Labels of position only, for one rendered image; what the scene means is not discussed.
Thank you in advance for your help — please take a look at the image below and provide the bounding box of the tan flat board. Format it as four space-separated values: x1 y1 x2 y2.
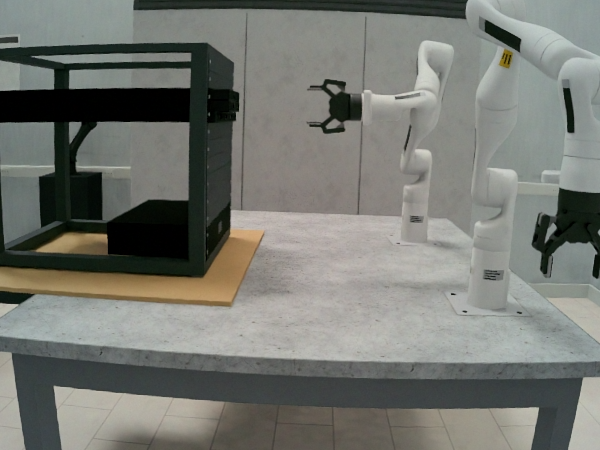
0 229 264 307

